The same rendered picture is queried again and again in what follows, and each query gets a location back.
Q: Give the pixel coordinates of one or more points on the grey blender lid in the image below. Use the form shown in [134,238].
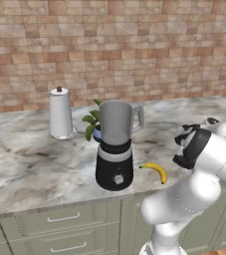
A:
[115,102]

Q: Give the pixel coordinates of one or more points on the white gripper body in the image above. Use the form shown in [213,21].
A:
[185,137]

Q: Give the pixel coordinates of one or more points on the white paper towel roll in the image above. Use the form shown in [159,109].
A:
[60,114]

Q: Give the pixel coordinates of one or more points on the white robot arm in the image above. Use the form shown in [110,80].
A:
[184,199]

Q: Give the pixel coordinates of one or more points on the black and grey blender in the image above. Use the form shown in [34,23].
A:
[114,166]

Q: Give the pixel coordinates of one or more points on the green plant in blue pot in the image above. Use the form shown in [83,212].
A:
[92,121]

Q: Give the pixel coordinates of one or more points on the yellow banana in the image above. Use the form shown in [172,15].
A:
[158,168]

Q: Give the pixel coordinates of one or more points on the sage green drawer front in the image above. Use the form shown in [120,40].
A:
[31,221]
[31,244]

